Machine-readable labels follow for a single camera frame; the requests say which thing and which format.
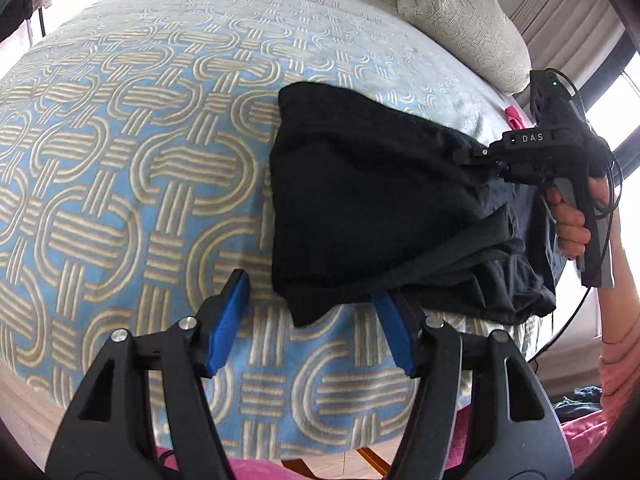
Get black pants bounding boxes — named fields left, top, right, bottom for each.
left=269, top=82, right=565, bottom=327

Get right forearm pink sleeve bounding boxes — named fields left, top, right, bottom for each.
left=598, top=211, right=639, bottom=426

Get person's right hand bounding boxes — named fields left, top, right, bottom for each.
left=546, top=178, right=621, bottom=260

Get folded pink garment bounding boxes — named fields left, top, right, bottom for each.
left=504, top=105, right=526, bottom=130

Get dark framed window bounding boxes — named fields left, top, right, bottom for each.
left=580, top=32, right=639, bottom=177

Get beige curtain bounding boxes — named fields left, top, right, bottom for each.
left=511, top=0, right=625, bottom=88

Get rolled patterned duvet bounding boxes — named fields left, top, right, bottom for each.
left=396, top=0, right=532, bottom=96

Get bed with patterned sheet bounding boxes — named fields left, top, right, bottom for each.
left=1, top=0, right=509, bottom=460

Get pile of clothes by window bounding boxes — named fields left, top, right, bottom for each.
left=553, top=385, right=602, bottom=422

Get pink trousers of person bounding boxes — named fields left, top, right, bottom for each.
left=154, top=404, right=612, bottom=480

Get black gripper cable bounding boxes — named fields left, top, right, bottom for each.
left=524, top=68, right=626, bottom=376

